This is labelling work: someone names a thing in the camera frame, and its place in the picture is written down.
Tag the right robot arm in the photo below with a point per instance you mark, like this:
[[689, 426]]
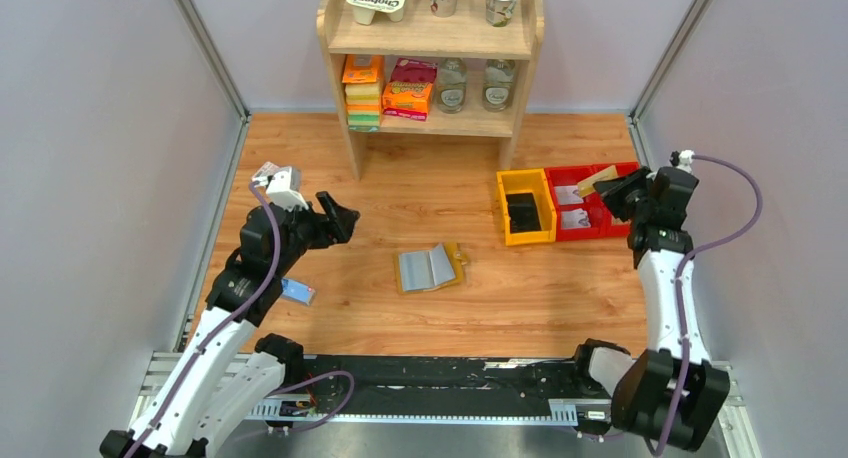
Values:
[[669, 395]]

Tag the yellow credit card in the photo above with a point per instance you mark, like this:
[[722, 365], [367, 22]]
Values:
[[586, 187]]

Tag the stack of coloured sponges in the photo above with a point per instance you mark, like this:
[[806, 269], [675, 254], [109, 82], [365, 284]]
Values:
[[363, 83]]

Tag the white cards in bin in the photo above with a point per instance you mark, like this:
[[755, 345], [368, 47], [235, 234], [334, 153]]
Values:
[[572, 214]]

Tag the pink white card pack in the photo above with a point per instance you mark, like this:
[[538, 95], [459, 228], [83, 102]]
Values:
[[266, 171]]

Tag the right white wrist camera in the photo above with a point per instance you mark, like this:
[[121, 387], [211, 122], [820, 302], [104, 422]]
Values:
[[682, 159]]

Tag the right red plastic bin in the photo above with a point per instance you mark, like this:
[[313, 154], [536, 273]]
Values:
[[613, 227]]

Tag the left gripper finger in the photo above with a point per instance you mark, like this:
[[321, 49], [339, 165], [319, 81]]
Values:
[[330, 223], [343, 223]]

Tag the orange pink snack box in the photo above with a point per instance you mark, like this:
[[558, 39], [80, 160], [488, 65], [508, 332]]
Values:
[[409, 89]]

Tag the wooden shelf unit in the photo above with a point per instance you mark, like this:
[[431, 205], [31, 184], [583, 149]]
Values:
[[422, 35]]

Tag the glass bottle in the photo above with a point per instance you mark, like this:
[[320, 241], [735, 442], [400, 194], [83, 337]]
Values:
[[451, 85], [498, 82]]

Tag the aluminium rail frame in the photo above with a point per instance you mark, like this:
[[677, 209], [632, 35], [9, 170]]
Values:
[[283, 407]]

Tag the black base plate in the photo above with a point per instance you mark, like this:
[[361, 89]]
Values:
[[445, 388]]

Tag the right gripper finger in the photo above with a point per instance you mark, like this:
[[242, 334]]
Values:
[[618, 203], [634, 180]]

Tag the black item in bin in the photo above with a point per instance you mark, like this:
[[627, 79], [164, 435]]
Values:
[[523, 213]]

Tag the left glass bottle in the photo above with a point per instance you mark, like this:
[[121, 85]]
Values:
[[451, 85]]

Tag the right glass bottle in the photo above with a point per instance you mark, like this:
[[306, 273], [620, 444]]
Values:
[[498, 82]]

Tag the yellow plastic bin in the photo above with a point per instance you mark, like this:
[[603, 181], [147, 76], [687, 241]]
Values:
[[533, 181]]

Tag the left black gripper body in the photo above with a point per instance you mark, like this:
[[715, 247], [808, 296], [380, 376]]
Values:
[[323, 220]]

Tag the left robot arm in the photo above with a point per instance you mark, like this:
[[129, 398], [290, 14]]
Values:
[[218, 336]]

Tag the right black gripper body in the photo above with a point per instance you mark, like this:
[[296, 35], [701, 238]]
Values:
[[626, 194]]

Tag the blue small box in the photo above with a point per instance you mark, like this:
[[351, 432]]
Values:
[[298, 292]]

